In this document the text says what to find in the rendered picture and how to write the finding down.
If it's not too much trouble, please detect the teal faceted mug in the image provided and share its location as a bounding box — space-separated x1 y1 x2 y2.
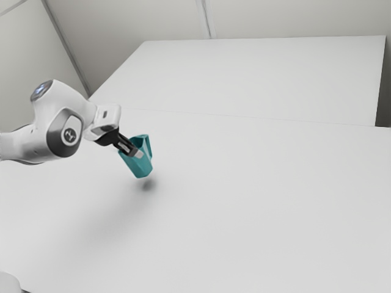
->
118 133 153 179

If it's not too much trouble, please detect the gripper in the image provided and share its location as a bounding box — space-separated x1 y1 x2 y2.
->
94 128 145 160

